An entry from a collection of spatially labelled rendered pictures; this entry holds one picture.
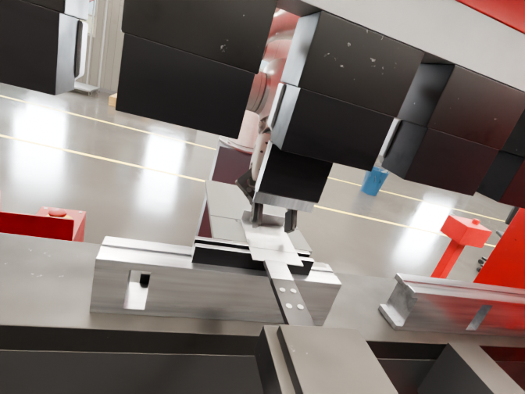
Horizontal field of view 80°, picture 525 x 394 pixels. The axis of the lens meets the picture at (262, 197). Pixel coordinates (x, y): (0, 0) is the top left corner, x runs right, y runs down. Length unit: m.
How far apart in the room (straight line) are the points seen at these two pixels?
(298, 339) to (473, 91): 0.40
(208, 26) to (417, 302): 0.59
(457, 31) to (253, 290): 0.46
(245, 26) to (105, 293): 0.40
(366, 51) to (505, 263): 0.94
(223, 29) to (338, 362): 0.36
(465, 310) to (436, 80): 0.48
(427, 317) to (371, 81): 0.49
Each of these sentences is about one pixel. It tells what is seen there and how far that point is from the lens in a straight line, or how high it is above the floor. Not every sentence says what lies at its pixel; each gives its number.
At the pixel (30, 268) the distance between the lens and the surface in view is 0.64.
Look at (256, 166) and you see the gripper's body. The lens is 0.54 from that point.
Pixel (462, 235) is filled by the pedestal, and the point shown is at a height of 0.74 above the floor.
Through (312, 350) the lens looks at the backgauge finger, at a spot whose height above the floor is 1.03.
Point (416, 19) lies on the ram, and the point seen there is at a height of 1.37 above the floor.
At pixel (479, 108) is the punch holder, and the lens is 0.56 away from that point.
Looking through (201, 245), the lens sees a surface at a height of 1.00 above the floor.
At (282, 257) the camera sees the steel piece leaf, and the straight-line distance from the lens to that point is 0.52.
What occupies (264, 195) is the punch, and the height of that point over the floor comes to 1.10.
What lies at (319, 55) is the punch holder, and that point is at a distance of 0.41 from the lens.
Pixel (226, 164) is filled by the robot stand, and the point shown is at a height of 0.94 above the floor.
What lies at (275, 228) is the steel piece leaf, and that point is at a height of 1.00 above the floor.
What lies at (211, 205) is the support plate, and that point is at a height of 1.00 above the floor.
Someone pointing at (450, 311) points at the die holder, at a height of 0.93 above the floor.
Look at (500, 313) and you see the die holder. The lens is 0.89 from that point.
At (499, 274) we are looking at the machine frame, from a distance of 1.25.
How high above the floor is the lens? 1.25
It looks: 20 degrees down
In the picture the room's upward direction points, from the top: 17 degrees clockwise
